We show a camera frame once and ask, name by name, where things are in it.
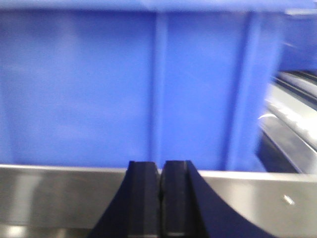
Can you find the steel shelf front rail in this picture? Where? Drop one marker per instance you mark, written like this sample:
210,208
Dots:
65,202

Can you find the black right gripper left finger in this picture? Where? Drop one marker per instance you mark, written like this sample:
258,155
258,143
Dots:
134,210

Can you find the blue tray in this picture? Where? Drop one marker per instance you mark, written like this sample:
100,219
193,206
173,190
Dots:
99,83

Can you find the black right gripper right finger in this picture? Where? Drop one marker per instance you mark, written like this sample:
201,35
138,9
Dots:
190,208

